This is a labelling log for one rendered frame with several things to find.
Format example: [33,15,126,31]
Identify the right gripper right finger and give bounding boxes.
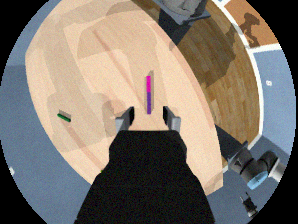
[162,105,181,133]

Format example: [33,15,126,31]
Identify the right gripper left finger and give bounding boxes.
[114,107,134,133]

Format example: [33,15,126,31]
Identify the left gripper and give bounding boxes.
[241,192,257,217]

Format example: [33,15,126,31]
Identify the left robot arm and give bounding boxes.
[230,148,286,189]

